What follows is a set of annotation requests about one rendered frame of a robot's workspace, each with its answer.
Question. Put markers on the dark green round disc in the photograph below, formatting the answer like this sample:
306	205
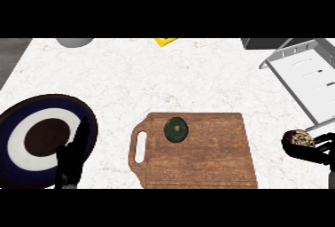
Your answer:
176	130

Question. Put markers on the yellow object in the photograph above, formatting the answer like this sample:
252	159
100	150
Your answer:
165	41

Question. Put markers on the dark grey flat appliance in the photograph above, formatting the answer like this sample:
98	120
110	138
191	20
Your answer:
11	56

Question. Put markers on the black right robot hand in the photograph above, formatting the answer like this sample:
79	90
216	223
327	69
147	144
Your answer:
306	153

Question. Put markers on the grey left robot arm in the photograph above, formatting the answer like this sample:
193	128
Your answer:
70	186

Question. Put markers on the white tiered basket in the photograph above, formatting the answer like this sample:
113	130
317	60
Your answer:
309	85

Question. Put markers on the grey round object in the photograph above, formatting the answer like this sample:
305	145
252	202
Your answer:
75	42

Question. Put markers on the brown speckled cupcake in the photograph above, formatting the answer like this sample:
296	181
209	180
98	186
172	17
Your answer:
299	138

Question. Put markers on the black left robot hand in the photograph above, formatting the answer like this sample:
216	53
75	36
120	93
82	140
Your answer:
70	159

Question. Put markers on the brown wooden cutting board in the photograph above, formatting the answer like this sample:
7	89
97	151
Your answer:
201	159

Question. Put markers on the blue white brown plate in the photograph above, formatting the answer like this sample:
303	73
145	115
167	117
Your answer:
26	159

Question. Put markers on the dark grey box appliance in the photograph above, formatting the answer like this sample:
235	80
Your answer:
262	43

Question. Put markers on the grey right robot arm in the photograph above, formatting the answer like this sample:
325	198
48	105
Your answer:
333	180

